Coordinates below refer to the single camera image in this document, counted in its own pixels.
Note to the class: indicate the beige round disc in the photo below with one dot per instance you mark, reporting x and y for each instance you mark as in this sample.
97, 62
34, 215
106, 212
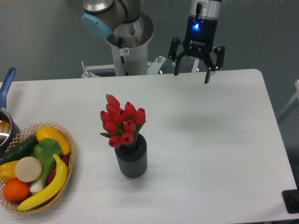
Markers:
28, 169

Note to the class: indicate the blue handled saucepan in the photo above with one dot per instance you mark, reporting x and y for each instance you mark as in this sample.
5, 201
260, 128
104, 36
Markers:
8, 128

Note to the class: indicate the yellow squash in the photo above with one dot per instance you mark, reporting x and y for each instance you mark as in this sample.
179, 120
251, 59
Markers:
46, 132

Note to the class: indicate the woven wicker basket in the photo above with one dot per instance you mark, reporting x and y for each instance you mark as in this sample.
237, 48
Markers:
22, 136

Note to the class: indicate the orange fruit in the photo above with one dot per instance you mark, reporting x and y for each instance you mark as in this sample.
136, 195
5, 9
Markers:
16, 190

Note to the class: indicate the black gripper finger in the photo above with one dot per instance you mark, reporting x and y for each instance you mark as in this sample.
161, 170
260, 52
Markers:
211, 66
176, 41

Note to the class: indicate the yellow bell pepper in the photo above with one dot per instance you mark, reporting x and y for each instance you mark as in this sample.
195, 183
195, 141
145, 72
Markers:
7, 172

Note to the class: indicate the purple red vegetable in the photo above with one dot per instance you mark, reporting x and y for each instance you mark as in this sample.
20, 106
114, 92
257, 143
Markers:
66, 160

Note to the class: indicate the dark grey ribbed vase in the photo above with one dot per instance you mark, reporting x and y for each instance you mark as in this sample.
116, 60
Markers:
133, 162

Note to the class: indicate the green bok choy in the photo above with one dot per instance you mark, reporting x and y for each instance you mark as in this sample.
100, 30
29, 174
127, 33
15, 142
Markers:
44, 152

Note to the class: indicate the yellow banana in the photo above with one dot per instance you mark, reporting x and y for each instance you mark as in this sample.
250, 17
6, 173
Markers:
48, 192

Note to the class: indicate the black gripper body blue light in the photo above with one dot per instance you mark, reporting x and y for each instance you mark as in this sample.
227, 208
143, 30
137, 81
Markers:
199, 36

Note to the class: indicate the black device at table edge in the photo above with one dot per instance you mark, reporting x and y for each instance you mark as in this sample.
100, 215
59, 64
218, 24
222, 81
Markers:
291, 200

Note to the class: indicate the green cucumber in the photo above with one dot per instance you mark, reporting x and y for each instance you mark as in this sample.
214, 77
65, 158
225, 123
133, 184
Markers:
19, 151

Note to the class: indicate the white frame at right edge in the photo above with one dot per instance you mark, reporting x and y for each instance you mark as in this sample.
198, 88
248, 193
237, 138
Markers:
291, 104

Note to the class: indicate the red tulip bouquet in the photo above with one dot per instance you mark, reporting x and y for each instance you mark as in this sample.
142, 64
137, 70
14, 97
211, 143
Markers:
121, 126

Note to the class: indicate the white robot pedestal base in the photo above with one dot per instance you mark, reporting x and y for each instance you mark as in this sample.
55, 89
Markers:
127, 62

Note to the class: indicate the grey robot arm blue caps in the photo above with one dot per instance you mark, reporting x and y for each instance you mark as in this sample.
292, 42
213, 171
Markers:
128, 31

